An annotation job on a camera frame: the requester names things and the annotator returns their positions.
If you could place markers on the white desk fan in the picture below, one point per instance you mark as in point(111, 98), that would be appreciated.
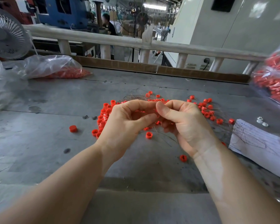
point(5, 34)

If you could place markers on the small clear plastic piece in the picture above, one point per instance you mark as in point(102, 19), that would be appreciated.
point(259, 119)
point(265, 124)

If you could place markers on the black pedestal fan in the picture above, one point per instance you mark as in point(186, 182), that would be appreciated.
point(141, 20)

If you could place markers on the person's left hand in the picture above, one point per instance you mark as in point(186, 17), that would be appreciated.
point(119, 130)

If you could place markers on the clear bag with red pieces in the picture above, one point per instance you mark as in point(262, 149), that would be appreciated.
point(49, 66)

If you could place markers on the large clear bag red pieces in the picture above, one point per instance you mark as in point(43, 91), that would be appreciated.
point(272, 80)

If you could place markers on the white paper sheet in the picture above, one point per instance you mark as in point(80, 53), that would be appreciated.
point(260, 149)

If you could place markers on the person's right hand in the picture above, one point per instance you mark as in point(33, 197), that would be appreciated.
point(189, 126)

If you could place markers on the lone red ring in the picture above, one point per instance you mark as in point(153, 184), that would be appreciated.
point(73, 128)

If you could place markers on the brown wooden board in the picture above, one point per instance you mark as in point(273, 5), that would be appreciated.
point(129, 66)

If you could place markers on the person's right forearm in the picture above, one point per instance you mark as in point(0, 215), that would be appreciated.
point(242, 184)

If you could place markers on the white metal railing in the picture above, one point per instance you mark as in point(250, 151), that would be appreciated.
point(106, 39)

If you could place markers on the blue industrial machine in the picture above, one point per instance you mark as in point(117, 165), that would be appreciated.
point(69, 14)

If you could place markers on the large grey machine cabinet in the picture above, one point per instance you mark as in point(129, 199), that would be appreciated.
point(254, 28)

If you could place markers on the person's left forearm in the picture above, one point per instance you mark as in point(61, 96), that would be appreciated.
point(49, 191)

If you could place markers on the pile of red plastic rings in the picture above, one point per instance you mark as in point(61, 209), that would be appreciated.
point(102, 116)

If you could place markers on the red industrial machine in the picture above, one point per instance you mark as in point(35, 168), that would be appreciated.
point(4, 4)

